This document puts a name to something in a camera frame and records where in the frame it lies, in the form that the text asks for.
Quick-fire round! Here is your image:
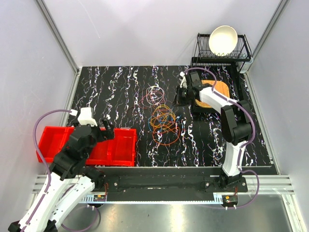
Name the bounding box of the yellow cable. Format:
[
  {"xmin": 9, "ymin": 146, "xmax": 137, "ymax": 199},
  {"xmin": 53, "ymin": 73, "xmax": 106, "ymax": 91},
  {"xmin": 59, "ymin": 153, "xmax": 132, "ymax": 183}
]
[{"xmin": 152, "ymin": 103, "xmax": 177, "ymax": 129}]

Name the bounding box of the orange cable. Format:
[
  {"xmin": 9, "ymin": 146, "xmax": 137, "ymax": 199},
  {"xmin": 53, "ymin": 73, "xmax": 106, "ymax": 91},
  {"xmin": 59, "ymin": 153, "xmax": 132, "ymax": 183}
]
[{"xmin": 151, "ymin": 105, "xmax": 182, "ymax": 146}]

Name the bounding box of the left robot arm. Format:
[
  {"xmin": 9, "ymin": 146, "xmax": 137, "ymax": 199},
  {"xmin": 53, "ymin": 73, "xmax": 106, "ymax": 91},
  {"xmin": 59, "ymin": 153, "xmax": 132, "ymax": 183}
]
[{"xmin": 8, "ymin": 120, "xmax": 114, "ymax": 232}]

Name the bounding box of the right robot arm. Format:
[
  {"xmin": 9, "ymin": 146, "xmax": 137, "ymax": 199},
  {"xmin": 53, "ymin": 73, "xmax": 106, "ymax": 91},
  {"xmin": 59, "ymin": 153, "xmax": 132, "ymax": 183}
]
[{"xmin": 173, "ymin": 68, "xmax": 255, "ymax": 192}]

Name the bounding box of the red divided plastic bin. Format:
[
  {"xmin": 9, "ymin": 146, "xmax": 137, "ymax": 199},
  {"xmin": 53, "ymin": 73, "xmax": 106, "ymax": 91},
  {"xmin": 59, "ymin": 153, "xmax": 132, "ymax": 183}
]
[{"xmin": 38, "ymin": 127, "xmax": 137, "ymax": 167}]

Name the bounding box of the orange woven mat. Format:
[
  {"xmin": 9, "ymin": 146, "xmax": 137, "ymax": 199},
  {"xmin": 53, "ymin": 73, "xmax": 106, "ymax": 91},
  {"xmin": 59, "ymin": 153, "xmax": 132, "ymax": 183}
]
[{"xmin": 195, "ymin": 80, "xmax": 230, "ymax": 109}]

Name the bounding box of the black square tray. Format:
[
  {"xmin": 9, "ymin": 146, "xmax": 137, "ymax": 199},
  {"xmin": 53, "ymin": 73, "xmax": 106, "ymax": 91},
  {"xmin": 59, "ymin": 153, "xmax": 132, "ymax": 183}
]
[{"xmin": 194, "ymin": 82, "xmax": 239, "ymax": 113}]

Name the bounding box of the white cup on rack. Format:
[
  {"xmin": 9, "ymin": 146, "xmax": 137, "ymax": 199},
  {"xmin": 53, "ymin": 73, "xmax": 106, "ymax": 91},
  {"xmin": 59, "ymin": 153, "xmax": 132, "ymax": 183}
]
[{"xmin": 239, "ymin": 57, "xmax": 254, "ymax": 74}]

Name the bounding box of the white bowl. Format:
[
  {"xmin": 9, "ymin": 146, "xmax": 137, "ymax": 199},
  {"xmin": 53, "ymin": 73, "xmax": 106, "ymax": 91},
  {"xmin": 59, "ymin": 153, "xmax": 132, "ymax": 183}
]
[{"xmin": 209, "ymin": 26, "xmax": 238, "ymax": 56}]

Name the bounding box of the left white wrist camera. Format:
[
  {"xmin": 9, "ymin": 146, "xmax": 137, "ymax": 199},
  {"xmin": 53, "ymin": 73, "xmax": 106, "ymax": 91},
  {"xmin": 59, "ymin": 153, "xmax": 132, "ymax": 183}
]
[{"xmin": 77, "ymin": 107, "xmax": 98, "ymax": 127}]

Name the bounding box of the white pink cable coil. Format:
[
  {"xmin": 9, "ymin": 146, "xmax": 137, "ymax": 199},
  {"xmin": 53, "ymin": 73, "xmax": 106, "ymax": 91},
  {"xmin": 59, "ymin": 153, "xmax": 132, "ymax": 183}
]
[{"xmin": 146, "ymin": 85, "xmax": 166, "ymax": 105}]

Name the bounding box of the dark red thin cable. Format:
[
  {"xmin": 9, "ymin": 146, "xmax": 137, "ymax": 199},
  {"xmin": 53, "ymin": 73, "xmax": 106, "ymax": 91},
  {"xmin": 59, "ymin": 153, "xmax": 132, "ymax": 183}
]
[{"xmin": 127, "ymin": 88, "xmax": 174, "ymax": 116}]

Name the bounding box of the black wire dish rack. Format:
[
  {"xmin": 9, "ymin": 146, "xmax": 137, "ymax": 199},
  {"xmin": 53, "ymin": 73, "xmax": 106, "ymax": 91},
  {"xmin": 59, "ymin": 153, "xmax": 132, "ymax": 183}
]
[{"xmin": 191, "ymin": 33, "xmax": 252, "ymax": 72}]

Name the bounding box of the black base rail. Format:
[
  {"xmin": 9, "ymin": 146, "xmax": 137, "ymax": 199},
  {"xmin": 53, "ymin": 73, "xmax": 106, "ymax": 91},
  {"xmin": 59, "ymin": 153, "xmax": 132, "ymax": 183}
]
[{"xmin": 80, "ymin": 167, "xmax": 248, "ymax": 201}]

